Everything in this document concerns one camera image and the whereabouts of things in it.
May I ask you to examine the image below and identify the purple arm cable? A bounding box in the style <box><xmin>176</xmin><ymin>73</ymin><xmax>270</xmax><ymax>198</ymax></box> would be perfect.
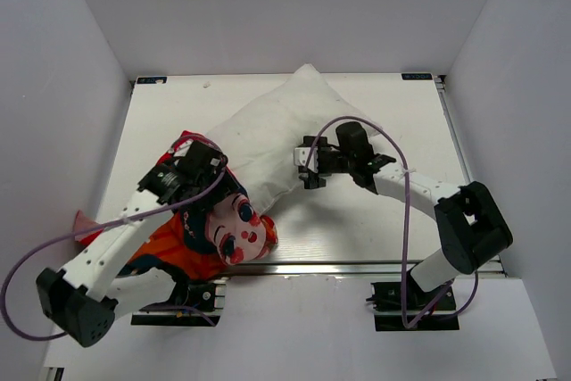
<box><xmin>2</xmin><ymin>135</ymin><xmax>228</xmax><ymax>341</ymax></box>
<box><xmin>305</xmin><ymin>116</ymin><xmax>481</xmax><ymax>328</ymax></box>

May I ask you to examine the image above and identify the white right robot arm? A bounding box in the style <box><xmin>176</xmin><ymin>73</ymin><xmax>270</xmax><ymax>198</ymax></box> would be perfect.
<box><xmin>294</xmin><ymin>117</ymin><xmax>513</xmax><ymax>309</ymax></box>

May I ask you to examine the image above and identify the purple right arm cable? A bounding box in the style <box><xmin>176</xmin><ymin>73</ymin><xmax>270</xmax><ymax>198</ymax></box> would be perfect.
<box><xmin>305</xmin><ymin>116</ymin><xmax>481</xmax><ymax>328</ymax></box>

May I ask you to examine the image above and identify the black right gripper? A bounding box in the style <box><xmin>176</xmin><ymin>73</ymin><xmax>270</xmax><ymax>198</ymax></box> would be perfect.
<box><xmin>300</xmin><ymin>136</ymin><xmax>354</xmax><ymax>189</ymax></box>

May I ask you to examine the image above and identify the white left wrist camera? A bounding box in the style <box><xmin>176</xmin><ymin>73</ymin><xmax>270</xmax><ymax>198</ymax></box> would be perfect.
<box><xmin>166</xmin><ymin>139</ymin><xmax>194</xmax><ymax>160</ymax></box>

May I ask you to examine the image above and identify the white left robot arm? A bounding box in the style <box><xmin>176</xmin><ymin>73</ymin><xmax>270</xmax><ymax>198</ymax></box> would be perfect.
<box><xmin>36</xmin><ymin>141</ymin><xmax>228</xmax><ymax>347</ymax></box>

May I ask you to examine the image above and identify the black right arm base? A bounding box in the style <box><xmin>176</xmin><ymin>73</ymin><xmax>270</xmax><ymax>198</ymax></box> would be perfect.
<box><xmin>366</xmin><ymin>281</ymin><xmax>459</xmax><ymax>332</ymax></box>

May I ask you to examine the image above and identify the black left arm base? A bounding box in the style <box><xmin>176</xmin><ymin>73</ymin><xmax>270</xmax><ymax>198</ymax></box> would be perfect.
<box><xmin>130</xmin><ymin>277</ymin><xmax>227</xmax><ymax>327</ymax></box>

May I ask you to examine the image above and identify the blue left corner sticker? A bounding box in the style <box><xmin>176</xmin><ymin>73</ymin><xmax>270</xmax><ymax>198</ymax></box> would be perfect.
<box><xmin>136</xmin><ymin>76</ymin><xmax>168</xmax><ymax>85</ymax></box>

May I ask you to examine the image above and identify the blue corner sticker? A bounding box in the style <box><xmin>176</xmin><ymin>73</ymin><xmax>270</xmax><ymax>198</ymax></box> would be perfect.
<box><xmin>136</xmin><ymin>76</ymin><xmax>168</xmax><ymax>85</ymax></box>
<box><xmin>401</xmin><ymin>72</ymin><xmax>433</xmax><ymax>81</ymax></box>

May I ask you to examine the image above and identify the white pillow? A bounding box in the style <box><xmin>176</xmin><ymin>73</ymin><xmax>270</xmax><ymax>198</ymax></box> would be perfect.
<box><xmin>206</xmin><ymin>63</ymin><xmax>366</xmax><ymax>214</ymax></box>

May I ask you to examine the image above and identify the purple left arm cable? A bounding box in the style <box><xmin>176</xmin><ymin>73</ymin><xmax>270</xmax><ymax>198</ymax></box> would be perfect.
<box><xmin>2</xmin><ymin>135</ymin><xmax>228</xmax><ymax>341</ymax></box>

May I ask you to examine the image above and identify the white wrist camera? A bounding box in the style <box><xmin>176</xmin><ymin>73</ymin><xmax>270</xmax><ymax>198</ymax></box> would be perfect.
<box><xmin>166</xmin><ymin>139</ymin><xmax>194</xmax><ymax>160</ymax></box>
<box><xmin>294</xmin><ymin>146</ymin><xmax>319</xmax><ymax>172</ymax></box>

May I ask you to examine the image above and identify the blue right corner sticker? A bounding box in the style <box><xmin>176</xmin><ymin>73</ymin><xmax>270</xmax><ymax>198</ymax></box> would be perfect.
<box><xmin>401</xmin><ymin>72</ymin><xmax>433</xmax><ymax>81</ymax></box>

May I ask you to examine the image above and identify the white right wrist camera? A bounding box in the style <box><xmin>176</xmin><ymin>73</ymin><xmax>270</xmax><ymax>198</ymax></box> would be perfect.
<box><xmin>294</xmin><ymin>146</ymin><xmax>319</xmax><ymax>172</ymax></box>

